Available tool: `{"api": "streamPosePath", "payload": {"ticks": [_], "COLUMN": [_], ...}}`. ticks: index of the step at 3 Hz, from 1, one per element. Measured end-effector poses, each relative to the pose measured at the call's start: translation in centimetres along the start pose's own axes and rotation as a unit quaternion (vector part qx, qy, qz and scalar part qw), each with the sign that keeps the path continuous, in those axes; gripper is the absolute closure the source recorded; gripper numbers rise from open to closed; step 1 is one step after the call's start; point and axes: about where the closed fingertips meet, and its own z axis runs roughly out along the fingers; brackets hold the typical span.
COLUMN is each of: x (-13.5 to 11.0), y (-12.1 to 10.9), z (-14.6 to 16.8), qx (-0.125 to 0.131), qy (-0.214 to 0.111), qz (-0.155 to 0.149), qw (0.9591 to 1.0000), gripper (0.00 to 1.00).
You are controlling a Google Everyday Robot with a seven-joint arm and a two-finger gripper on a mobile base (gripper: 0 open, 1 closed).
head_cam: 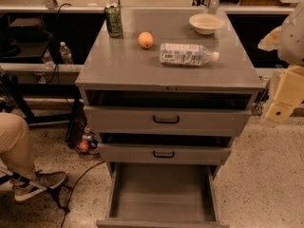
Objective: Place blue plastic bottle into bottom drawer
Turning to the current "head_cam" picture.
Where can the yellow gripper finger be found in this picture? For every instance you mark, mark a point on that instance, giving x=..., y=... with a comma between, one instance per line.
x=289, y=94
x=271, y=40

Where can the clear plastic water bottle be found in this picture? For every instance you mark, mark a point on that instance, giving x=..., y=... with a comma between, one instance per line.
x=186, y=55

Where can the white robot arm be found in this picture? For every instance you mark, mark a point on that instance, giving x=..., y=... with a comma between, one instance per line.
x=288, y=41

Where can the grey metal drawer cabinet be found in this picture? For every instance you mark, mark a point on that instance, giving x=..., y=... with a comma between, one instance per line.
x=118, y=72

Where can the grey top drawer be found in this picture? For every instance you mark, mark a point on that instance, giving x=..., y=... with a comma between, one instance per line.
x=166, y=121

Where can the grey open bottom drawer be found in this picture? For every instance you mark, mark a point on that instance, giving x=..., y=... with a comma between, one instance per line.
x=147, y=195

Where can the grey middle drawer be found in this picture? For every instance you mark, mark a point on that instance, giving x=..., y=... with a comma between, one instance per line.
x=171, y=154

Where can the small water bottle on shelf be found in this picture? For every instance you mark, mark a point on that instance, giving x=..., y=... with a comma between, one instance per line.
x=65, y=53

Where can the white bowl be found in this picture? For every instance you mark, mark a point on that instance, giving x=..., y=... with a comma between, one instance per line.
x=205, y=23

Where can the orange fruit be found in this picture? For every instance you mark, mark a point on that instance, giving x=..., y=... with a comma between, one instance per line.
x=145, y=40

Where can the green soda can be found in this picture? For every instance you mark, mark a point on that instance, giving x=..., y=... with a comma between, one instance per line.
x=113, y=20

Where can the black mesh bin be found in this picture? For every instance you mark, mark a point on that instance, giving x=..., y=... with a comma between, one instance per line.
x=76, y=126

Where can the red apple on floor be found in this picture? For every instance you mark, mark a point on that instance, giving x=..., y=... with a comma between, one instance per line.
x=83, y=146

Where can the black white cane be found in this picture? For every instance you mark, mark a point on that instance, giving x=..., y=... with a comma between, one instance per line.
x=9, y=175

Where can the grey sneaker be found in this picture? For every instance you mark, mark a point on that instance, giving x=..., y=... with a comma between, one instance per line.
x=27, y=190

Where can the person leg beige trousers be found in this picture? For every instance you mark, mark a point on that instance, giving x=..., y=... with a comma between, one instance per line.
x=15, y=148

